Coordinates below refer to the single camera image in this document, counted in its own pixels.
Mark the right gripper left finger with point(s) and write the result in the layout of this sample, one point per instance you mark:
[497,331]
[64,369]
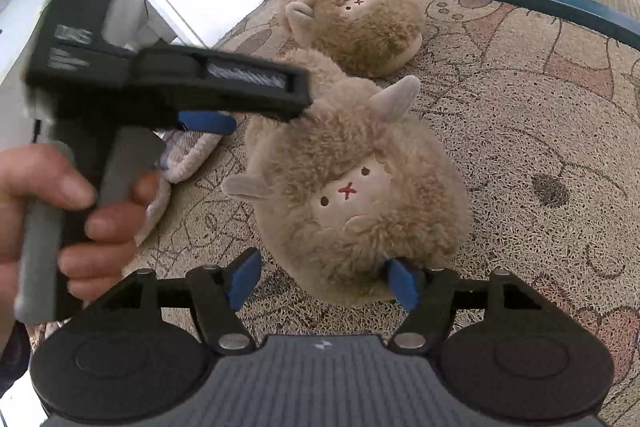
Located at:
[147,345]

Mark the cartoon patterned door mat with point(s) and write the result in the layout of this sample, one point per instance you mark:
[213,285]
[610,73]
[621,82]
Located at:
[542,118]

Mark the striped knit slipper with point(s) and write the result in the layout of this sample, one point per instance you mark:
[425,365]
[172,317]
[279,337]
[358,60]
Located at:
[185,152]
[155,211]

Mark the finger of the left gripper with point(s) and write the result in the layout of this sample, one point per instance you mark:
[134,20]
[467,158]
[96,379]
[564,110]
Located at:
[207,121]

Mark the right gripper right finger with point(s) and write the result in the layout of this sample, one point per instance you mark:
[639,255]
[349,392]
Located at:
[498,345]

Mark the brown fluffy animal slipper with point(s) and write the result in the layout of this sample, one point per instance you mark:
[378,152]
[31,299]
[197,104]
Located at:
[366,38]

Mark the person left hand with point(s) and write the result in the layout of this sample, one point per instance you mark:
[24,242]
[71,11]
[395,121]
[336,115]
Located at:
[41,171]

